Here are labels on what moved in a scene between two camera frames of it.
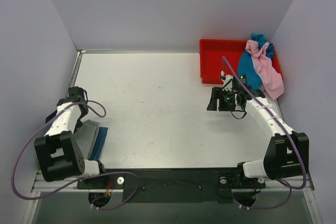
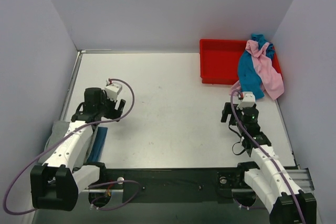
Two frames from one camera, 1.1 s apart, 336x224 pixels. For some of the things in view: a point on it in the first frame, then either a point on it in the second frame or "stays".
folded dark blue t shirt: x=100 y=144 stays
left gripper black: x=52 y=116 to x=114 y=111
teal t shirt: x=248 y=71 stays
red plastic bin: x=212 y=52 stays
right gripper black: x=221 y=100 to x=231 y=114
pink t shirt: x=271 y=77 stays
